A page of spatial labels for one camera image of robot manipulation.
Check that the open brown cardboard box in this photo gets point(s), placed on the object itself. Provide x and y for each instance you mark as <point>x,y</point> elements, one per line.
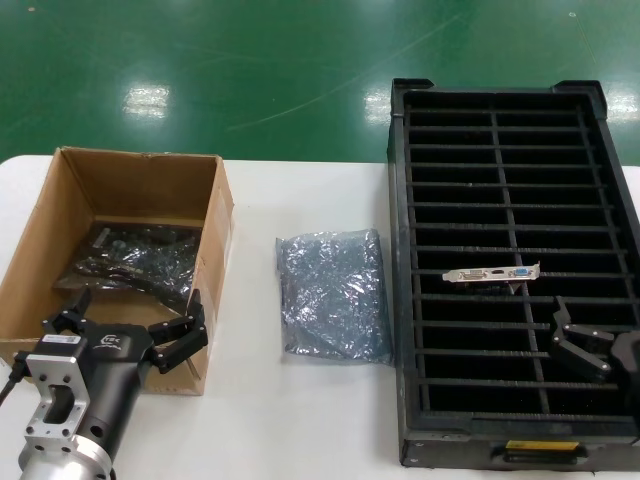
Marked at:
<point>140,170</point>

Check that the grey anti-static plastic bag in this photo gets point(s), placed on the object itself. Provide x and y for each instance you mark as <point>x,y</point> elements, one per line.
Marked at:
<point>330,300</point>

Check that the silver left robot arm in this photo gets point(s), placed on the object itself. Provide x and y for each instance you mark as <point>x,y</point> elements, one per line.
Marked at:
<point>65,465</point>

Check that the black slotted storage container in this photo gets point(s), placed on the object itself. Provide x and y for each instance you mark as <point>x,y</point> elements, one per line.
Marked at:
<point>400,250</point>

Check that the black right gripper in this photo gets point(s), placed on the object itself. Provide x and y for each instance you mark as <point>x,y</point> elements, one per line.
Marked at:
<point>627,357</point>

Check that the clear plastic bag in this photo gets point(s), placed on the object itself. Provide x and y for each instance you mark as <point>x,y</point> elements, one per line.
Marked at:
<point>165,282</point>

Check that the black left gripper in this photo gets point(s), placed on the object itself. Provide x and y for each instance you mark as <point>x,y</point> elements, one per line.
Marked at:
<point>115,360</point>

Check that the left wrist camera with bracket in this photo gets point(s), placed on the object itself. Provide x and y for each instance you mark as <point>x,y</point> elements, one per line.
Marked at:
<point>50,367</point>

